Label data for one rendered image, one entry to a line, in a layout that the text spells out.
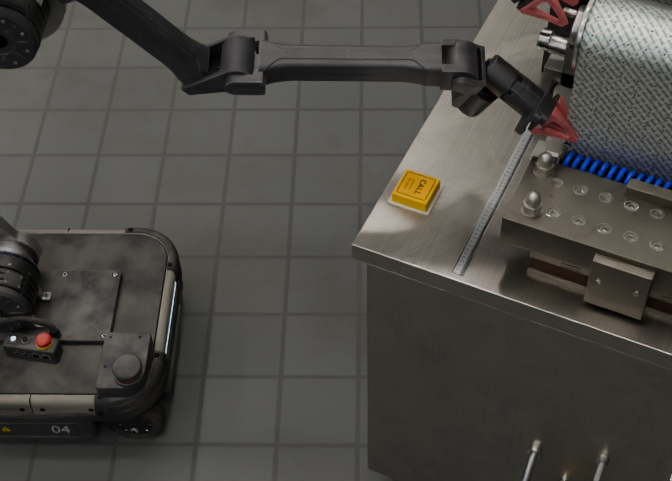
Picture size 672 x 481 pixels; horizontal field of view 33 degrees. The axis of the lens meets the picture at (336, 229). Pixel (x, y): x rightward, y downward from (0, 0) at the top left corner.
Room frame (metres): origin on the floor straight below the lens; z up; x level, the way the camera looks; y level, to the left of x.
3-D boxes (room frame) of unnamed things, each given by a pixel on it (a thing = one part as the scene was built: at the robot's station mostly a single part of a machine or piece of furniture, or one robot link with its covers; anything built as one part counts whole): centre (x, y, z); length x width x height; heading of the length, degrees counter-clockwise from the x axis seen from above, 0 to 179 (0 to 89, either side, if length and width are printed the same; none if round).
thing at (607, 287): (1.16, -0.47, 0.97); 0.10 x 0.03 x 0.11; 63
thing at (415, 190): (1.45, -0.15, 0.91); 0.07 x 0.07 x 0.02; 63
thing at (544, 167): (1.37, -0.37, 1.05); 0.04 x 0.04 x 0.04
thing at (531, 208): (1.29, -0.33, 1.05); 0.04 x 0.04 x 0.04
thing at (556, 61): (1.54, -0.41, 1.05); 0.06 x 0.05 x 0.31; 63
